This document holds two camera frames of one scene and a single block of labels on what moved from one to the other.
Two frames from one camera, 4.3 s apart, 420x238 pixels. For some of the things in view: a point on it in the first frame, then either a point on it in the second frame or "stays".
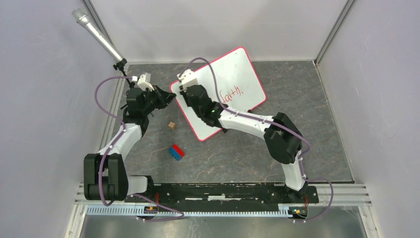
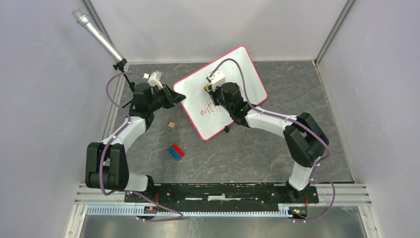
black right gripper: (183, 92) → (213, 93)
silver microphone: (81, 17) stays
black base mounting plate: (223, 196) stays
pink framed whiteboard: (233, 80) stays
